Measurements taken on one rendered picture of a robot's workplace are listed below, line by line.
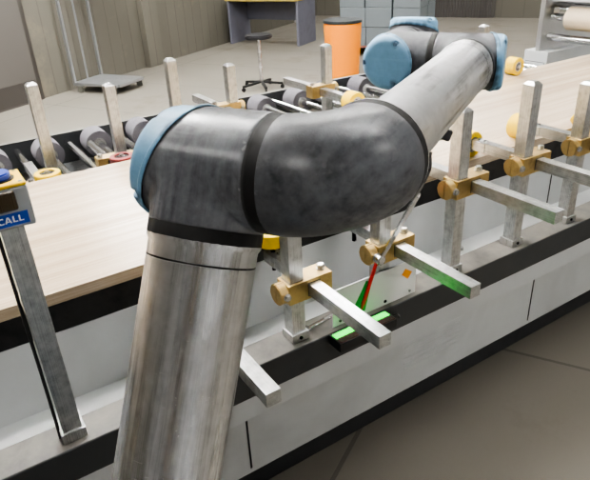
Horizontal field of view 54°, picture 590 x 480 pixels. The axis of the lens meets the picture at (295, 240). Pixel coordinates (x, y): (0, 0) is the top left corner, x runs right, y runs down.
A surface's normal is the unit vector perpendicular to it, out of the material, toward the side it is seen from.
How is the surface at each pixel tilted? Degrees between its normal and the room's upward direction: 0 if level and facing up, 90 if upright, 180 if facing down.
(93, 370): 90
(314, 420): 90
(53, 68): 90
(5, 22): 90
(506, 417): 0
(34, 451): 0
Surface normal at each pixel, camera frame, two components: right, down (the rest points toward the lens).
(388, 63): -0.52, 0.41
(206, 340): 0.41, 0.11
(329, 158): 0.19, -0.06
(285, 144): -0.13, -0.33
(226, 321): 0.67, 0.15
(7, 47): 0.89, 0.18
